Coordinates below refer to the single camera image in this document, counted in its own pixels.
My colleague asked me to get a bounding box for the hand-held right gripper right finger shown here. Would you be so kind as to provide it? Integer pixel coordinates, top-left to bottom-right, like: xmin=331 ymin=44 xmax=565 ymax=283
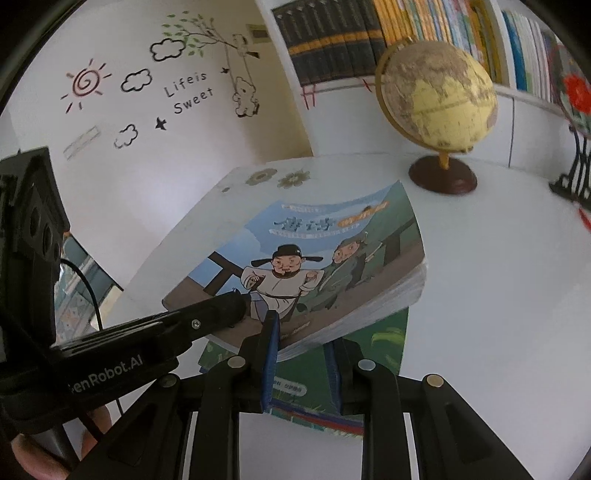
xmin=323 ymin=337 xmax=532 ymax=480

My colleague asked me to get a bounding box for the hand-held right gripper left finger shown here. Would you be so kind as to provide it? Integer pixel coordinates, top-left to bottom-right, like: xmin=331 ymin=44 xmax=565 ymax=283
xmin=69 ymin=309 xmax=282 ymax=480

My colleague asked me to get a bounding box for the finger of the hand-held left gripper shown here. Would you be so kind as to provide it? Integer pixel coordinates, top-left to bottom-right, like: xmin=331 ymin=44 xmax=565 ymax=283
xmin=50 ymin=291 xmax=253 ymax=358

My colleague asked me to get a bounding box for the green caterpillar book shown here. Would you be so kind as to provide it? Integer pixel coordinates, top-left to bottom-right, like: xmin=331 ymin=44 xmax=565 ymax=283
xmin=198 ymin=307 xmax=411 ymax=438

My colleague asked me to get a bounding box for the light blue cartoon men book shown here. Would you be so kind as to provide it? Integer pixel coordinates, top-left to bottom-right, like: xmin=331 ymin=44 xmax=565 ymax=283
xmin=161 ymin=181 xmax=428 ymax=364

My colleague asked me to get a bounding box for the row of colourful books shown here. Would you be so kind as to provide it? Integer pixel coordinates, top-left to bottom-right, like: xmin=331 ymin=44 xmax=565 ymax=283
xmin=372 ymin=0 xmax=561 ymax=104

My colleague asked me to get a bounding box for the person's left hand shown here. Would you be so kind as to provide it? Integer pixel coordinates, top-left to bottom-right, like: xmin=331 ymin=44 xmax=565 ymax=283
xmin=9 ymin=406 xmax=114 ymax=480

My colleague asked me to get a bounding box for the teal patterned object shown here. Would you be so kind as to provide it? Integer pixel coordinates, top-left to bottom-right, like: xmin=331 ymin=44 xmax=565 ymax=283
xmin=54 ymin=231 xmax=124 ymax=344

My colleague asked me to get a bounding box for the white flower print book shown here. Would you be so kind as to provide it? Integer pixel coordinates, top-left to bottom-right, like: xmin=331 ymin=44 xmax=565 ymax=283
xmin=122 ymin=161 xmax=398 ymax=301

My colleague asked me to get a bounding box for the yellow desk globe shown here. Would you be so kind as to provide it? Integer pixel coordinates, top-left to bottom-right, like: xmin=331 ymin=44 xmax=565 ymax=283
xmin=375 ymin=39 xmax=499 ymax=195

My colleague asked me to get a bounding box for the black ornate fan stand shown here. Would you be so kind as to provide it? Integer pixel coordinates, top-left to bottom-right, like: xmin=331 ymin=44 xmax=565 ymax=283
xmin=549 ymin=129 xmax=591 ymax=204

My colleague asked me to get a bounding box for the white bookshelf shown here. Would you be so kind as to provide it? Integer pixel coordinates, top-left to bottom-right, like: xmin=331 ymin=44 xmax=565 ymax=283
xmin=254 ymin=0 xmax=591 ymax=171

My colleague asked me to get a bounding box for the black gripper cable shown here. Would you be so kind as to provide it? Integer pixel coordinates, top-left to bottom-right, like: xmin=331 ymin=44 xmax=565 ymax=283
xmin=60 ymin=258 xmax=123 ymax=435

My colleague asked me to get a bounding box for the white wall plate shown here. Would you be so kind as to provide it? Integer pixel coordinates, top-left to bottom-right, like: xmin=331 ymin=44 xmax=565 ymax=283
xmin=62 ymin=126 xmax=103 ymax=160

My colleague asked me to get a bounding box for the wall decal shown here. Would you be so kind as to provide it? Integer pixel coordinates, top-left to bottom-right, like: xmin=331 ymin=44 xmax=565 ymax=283
xmin=60 ymin=11 xmax=264 ymax=151

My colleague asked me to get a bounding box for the beige wall switch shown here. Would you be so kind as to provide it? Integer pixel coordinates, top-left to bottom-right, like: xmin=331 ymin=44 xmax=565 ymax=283
xmin=245 ymin=23 xmax=270 ymax=47

